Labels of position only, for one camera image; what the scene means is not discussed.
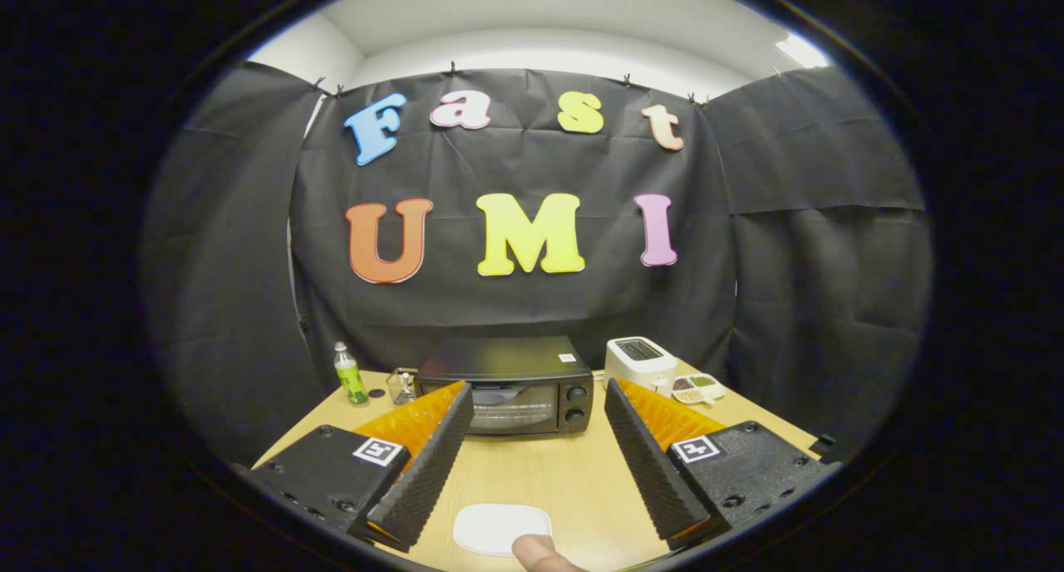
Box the black toaster oven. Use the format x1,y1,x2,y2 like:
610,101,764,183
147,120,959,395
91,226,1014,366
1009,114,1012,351
413,335,595,437

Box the small ceiling light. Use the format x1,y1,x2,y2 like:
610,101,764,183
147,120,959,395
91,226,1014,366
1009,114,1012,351
775,33,832,70

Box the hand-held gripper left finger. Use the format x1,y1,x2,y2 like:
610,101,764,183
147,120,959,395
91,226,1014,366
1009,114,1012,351
235,379,475,554

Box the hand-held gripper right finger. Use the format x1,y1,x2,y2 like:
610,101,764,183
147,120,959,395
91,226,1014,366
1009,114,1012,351
603,377,840,552

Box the green drink bottle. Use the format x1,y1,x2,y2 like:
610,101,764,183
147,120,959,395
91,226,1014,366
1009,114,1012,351
333,342,370,407

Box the white square plate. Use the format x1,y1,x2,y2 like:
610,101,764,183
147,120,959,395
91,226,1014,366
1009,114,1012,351
453,503,553,557

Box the white divided snack dish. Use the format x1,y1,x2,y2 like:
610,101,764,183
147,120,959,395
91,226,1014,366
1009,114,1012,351
670,372,727,405

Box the white pop-up toaster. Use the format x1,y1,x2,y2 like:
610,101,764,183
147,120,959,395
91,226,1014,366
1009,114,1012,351
603,337,678,398

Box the small wire basket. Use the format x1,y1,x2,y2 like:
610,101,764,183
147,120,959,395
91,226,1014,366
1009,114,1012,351
387,367,419,406

